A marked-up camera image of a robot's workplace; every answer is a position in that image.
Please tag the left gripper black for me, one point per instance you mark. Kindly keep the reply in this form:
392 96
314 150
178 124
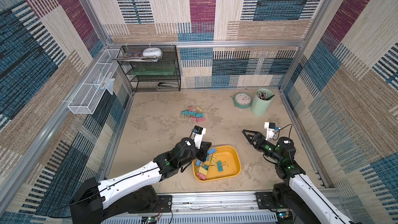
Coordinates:
203 150

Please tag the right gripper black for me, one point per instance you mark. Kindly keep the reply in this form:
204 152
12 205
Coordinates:
259 141

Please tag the pale yellow binder clip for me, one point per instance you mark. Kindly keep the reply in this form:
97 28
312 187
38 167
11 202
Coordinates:
203 171

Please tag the yellow plastic storage tray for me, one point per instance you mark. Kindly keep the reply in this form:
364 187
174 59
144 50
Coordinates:
224 153

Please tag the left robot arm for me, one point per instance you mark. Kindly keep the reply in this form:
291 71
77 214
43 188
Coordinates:
96 201

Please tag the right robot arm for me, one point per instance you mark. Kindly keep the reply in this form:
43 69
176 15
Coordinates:
297 192

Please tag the pink binder clip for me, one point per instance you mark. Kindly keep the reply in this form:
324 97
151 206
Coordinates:
199 120
201 176

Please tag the yellow binder clip in pile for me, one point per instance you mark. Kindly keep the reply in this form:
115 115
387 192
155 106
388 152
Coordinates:
199 110

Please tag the mint green pen cup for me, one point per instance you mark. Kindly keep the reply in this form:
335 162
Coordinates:
259 107

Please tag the mint green alarm clock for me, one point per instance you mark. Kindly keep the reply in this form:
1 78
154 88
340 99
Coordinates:
242 100

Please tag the pens in cup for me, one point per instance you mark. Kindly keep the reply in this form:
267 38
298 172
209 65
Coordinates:
265 96

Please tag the black mesh desk shelf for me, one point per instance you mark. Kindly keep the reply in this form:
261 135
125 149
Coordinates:
162 76

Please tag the white round tape dispenser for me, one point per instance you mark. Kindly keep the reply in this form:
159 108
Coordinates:
152 52

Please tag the magazines on shelf top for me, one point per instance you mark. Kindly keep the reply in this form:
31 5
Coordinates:
138 57

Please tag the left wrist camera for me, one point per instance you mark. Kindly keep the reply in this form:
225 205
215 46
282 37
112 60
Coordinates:
198 133

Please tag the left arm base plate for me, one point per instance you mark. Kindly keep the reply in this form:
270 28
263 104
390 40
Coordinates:
163 202

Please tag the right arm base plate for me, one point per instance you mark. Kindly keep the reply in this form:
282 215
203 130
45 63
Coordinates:
270 200

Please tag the white wire wall basket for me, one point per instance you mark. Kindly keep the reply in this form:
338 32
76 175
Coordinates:
97 82

